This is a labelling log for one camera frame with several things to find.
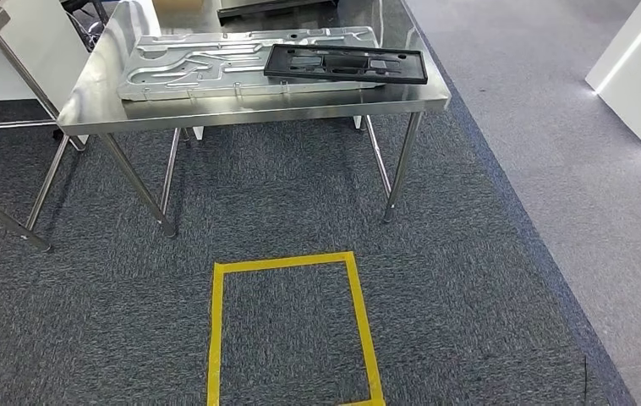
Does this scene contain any black plastic plate frame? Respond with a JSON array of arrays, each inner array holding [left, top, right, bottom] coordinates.
[[216, 0, 338, 18], [263, 43, 429, 86]]

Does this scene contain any stainless steel workbench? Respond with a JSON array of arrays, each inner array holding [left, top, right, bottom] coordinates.
[[57, 0, 452, 239]]

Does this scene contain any stamped aluminium panel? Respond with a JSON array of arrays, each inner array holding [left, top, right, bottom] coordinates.
[[117, 26, 386, 103]]

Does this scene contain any white panel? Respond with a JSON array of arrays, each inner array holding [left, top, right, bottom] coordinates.
[[0, 0, 93, 105]]

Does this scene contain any white display counter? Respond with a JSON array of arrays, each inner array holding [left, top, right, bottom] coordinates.
[[585, 0, 641, 176]]

